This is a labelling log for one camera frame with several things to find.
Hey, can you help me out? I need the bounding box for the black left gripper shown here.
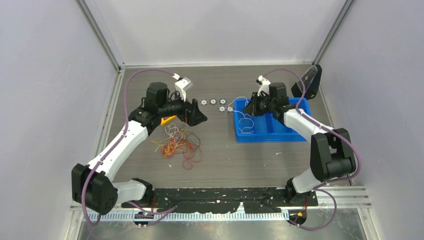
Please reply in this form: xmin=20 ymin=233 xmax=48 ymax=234
xmin=158 ymin=89 xmax=207 ymax=126

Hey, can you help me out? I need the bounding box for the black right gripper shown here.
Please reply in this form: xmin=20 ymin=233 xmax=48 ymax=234
xmin=242 ymin=92 xmax=276 ymax=117

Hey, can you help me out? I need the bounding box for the white wire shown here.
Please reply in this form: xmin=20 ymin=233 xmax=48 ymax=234
xmin=233 ymin=96 xmax=256 ymax=136

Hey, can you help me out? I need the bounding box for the multicolour wire bundle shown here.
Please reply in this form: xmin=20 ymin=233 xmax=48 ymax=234
xmin=151 ymin=123 xmax=204 ymax=171

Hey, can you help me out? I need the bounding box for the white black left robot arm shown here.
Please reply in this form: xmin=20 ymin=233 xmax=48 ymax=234
xmin=71 ymin=77 xmax=208 ymax=215

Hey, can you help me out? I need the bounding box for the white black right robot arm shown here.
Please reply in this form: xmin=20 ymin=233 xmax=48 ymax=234
xmin=243 ymin=81 xmax=360 ymax=205

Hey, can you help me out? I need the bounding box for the blue plastic divided tray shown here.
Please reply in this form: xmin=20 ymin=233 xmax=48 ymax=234
xmin=229 ymin=97 xmax=306 ymax=143

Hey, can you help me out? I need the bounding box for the yellow plastic tool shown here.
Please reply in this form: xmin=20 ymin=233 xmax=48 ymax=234
xmin=160 ymin=115 xmax=177 ymax=126

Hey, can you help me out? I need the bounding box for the black wedge with clear plate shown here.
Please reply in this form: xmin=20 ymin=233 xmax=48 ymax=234
xmin=291 ymin=64 xmax=322 ymax=100

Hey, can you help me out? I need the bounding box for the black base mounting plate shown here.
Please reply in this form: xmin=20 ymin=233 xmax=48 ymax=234
xmin=133 ymin=187 xmax=318 ymax=214

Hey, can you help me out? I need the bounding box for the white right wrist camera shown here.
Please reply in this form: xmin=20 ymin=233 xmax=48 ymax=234
xmin=255 ymin=75 xmax=271 ymax=96

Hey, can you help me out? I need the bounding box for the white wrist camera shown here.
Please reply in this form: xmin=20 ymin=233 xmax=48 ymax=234
xmin=255 ymin=75 xmax=271 ymax=96
xmin=172 ymin=73 xmax=193 ymax=101

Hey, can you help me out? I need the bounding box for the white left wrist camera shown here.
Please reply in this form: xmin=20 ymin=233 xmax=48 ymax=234
xmin=172 ymin=73 xmax=193 ymax=101

